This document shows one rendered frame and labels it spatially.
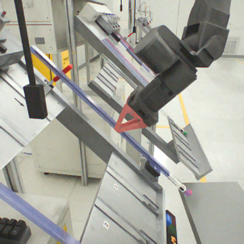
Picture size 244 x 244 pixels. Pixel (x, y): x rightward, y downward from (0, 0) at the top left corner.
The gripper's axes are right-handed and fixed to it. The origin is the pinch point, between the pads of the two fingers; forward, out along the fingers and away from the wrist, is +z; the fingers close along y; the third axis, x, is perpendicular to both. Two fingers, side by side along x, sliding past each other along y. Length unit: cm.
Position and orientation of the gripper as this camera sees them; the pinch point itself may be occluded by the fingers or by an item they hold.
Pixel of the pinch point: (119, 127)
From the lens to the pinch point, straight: 49.2
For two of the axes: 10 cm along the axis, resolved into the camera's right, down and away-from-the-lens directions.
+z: -6.9, 6.0, 4.1
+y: -1.5, 4.3, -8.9
